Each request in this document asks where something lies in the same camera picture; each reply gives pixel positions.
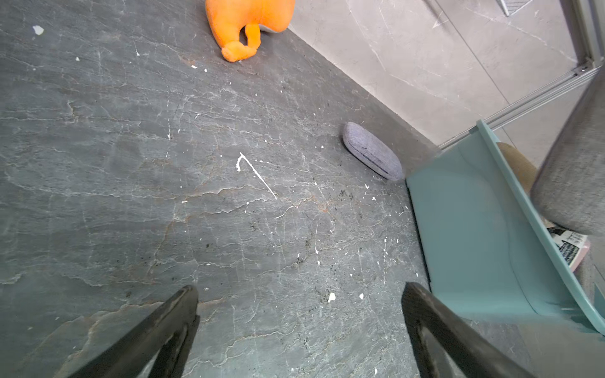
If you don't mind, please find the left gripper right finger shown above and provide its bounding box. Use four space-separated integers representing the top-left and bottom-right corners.
401 282 532 377

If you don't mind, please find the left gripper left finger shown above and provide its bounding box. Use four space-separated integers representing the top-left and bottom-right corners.
71 285 200 377

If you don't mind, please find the teal plastic storage box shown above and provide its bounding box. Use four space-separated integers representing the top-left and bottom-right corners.
406 121 604 333

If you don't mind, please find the newspaper case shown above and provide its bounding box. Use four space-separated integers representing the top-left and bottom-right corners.
548 226 591 272

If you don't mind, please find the tan fabric case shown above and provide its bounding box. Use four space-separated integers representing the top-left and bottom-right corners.
497 142 537 194

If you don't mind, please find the purple fabric case top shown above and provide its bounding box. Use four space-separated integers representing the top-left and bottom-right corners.
342 122 405 181

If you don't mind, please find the orange plush whale toy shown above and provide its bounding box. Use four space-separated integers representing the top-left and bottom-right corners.
205 0 296 62

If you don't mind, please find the white wire mesh basket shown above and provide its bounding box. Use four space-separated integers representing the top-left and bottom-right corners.
496 0 532 17

